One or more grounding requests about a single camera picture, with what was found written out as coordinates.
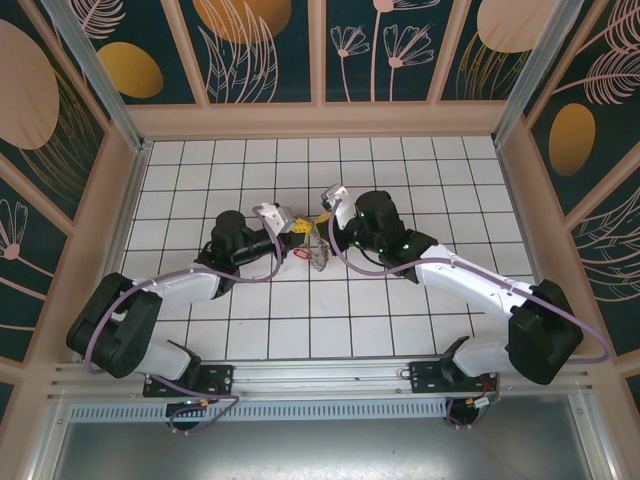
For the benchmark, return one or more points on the red key tag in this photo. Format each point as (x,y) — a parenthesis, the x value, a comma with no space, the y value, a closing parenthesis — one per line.
(300,254)

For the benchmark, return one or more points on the metal disc with keyrings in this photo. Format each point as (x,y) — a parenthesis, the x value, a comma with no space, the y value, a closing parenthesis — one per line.
(320,260)

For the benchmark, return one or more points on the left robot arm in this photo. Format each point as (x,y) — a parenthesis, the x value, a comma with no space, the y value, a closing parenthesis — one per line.
(185,285)

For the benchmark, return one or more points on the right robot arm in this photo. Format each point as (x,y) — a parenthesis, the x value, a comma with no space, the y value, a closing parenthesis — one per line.
(470,280)

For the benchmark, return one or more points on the grey metal sheet panel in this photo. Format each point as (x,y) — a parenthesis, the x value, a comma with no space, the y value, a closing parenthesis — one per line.
(320,450)

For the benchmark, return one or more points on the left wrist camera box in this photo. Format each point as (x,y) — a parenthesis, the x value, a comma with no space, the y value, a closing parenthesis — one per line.
(277,216)

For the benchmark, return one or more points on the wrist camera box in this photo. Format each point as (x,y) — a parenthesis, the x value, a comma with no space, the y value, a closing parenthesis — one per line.
(277,216)
(334,192)

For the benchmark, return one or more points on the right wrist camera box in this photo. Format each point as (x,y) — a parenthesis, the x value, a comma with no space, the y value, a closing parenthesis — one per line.
(334,192)

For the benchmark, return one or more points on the aluminium side rail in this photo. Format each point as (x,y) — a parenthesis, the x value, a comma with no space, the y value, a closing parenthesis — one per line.
(131,185)
(510,185)

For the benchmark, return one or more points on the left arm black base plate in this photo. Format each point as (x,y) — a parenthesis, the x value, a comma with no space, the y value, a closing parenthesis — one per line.
(215,377)

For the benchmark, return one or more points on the aluminium mounting rail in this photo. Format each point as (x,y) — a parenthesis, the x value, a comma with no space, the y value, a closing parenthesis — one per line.
(320,375)

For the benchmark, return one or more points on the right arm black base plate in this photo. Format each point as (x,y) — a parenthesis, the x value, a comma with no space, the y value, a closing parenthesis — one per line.
(425,377)

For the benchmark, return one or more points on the aluminium corner post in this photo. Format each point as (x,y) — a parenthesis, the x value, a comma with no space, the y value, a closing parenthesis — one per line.
(95,65)
(535,65)

